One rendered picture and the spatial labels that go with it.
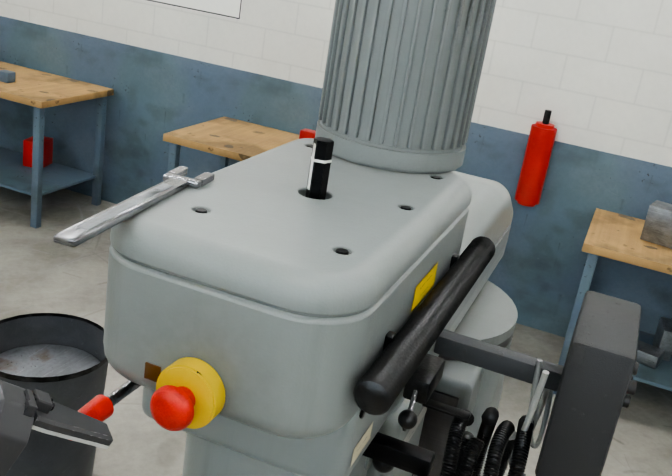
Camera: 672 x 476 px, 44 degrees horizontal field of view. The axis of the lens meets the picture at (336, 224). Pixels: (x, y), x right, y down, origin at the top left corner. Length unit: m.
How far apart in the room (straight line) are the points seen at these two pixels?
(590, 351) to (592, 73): 4.01
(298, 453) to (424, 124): 0.42
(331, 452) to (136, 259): 0.27
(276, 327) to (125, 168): 5.64
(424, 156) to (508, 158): 4.13
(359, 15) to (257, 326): 0.46
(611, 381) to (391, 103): 0.44
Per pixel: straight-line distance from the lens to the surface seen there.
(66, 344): 3.39
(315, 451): 0.84
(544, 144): 4.96
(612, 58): 5.01
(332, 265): 0.70
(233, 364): 0.72
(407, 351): 0.77
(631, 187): 5.10
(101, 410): 0.81
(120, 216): 0.73
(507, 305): 1.56
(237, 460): 0.94
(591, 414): 1.11
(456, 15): 1.00
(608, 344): 1.09
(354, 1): 1.01
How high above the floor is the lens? 2.15
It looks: 19 degrees down
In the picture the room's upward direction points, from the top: 9 degrees clockwise
